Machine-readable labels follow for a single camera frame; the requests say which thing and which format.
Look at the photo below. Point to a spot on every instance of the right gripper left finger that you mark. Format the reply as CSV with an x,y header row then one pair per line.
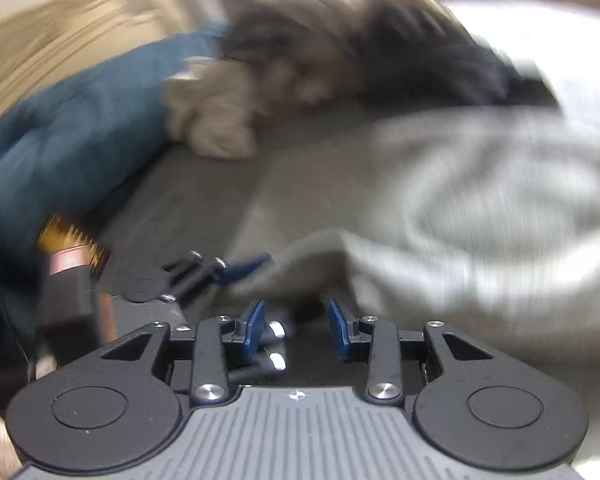
x,y
119,407

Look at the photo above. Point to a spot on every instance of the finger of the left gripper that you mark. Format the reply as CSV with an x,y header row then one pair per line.
x,y
190,276
239,270

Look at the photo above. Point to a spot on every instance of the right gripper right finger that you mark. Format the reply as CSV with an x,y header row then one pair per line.
x,y
468,400

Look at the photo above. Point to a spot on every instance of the grey sweatpants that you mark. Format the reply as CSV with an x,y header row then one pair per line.
x,y
487,219

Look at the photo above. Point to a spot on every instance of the dark clothes pile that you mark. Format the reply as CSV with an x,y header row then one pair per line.
x,y
380,52

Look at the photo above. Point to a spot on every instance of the grey bed blanket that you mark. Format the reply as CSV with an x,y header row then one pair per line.
x,y
186,202

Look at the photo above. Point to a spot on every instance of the blue garment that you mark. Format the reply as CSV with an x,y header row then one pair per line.
x,y
68,147

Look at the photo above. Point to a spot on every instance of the beige fuzzy garment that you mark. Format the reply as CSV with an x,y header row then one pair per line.
x,y
210,108

